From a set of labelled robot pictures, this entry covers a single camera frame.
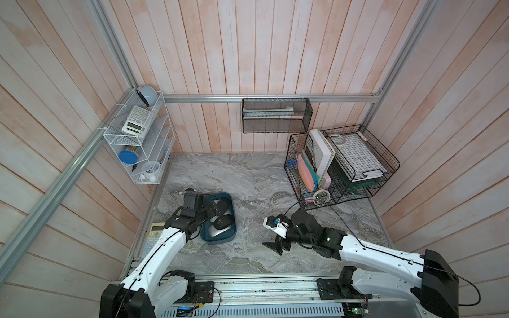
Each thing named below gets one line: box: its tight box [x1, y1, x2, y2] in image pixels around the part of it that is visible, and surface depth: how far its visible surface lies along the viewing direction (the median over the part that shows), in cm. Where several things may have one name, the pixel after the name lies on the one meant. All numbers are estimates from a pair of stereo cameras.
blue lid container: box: [117, 145, 139, 165], surface depth 79 cm
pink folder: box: [296, 154, 316, 192], surface depth 103 cm
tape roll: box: [312, 188, 331, 207], surface depth 97 cm
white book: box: [309, 129, 336, 185], surface depth 91 cm
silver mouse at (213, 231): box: [208, 224, 232, 238], surface depth 89 cm
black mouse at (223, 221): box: [213, 214, 234, 230], surface depth 88 cm
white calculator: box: [121, 105, 154, 139], surface depth 78 cm
